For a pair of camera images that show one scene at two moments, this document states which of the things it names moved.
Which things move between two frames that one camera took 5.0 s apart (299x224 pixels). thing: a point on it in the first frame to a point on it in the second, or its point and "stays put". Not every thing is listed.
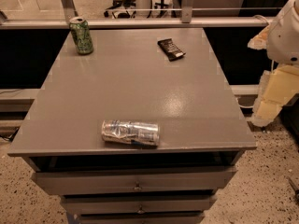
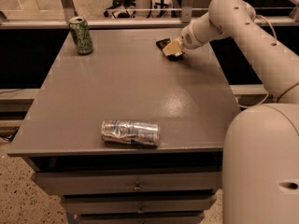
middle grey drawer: (138, 204) stays put
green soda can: (81, 35) stays put
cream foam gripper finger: (261, 40) to (170, 49)
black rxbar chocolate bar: (171, 49) stays put
